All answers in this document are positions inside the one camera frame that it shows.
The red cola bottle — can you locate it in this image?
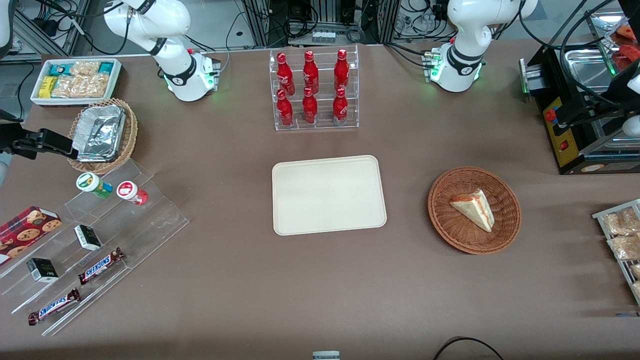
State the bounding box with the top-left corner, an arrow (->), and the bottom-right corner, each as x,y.
332,87 -> 349,126
334,48 -> 350,93
276,89 -> 294,127
276,52 -> 296,97
302,87 -> 318,125
302,50 -> 320,96

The black floor cable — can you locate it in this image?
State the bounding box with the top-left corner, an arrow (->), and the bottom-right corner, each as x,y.
432,337 -> 506,360

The white snack bin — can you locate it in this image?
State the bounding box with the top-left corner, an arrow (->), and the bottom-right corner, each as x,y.
30,58 -> 123,107

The black sealing machine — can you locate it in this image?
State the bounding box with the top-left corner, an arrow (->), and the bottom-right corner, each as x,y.
519,45 -> 640,175

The small black box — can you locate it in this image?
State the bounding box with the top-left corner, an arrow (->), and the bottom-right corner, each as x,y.
26,257 -> 59,283
74,224 -> 103,252

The large rice cracker bag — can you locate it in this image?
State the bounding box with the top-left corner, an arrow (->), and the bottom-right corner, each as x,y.
51,74 -> 111,98

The Snickers bar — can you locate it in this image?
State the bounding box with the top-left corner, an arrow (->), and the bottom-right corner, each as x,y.
78,247 -> 125,286
28,288 -> 81,326

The tray of packaged snacks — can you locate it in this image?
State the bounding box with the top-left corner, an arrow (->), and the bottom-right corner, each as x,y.
592,199 -> 640,307

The brown wicker basket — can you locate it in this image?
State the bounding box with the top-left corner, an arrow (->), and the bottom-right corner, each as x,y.
427,166 -> 522,255

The red cookie box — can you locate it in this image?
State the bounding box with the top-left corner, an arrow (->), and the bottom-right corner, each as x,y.
0,206 -> 63,266

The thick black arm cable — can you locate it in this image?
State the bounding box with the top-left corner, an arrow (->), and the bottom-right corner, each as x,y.
559,0 -> 621,108

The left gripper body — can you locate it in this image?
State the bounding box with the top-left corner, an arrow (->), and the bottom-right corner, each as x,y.
606,60 -> 640,137

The aluminium foil tray stack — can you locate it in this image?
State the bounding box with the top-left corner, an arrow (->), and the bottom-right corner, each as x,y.
71,104 -> 127,163

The beige plastic tray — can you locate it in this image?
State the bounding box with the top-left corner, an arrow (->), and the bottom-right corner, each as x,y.
271,155 -> 388,236

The clear acrylic bottle rack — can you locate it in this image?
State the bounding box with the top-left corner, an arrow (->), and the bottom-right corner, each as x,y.
269,44 -> 360,132

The wrapped sandwich wedge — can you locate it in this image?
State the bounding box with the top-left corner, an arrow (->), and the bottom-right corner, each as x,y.
449,188 -> 496,233

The small rice cracker bag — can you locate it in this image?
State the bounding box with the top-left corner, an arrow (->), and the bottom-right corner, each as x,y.
70,61 -> 101,77

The light wicker basket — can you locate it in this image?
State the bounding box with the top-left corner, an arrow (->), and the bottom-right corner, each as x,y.
66,98 -> 139,175

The clear acrylic stepped display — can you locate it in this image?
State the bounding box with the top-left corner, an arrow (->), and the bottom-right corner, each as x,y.
0,159 -> 190,337

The clear cracker bag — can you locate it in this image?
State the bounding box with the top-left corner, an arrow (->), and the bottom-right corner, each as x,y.
601,207 -> 640,236
607,234 -> 640,261

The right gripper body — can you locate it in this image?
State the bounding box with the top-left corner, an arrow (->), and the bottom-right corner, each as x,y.
0,122 -> 38,156

